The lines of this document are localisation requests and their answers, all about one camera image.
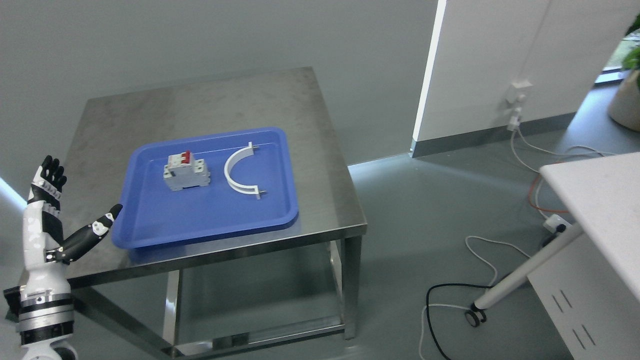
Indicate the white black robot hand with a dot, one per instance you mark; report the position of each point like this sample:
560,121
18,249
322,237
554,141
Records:
46,251

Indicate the grey circuit breaker red switch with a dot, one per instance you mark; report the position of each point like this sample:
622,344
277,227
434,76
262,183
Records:
184,171

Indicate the blue plastic tray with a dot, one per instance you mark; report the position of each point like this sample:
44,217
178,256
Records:
154,215

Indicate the stainless steel table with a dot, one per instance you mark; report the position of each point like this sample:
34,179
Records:
207,299

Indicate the white power strip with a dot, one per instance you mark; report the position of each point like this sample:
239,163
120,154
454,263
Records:
556,224

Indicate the white perforated cabinet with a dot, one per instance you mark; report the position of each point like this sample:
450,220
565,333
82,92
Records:
592,309

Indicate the white table with wheel leg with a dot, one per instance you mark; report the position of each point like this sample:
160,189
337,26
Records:
604,202

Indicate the potted plant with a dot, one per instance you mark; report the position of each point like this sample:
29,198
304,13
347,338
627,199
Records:
624,108

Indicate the white curved bracket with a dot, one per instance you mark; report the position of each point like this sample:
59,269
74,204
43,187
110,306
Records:
236,171

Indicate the white wall socket with plug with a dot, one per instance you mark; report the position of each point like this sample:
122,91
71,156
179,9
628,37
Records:
516,96

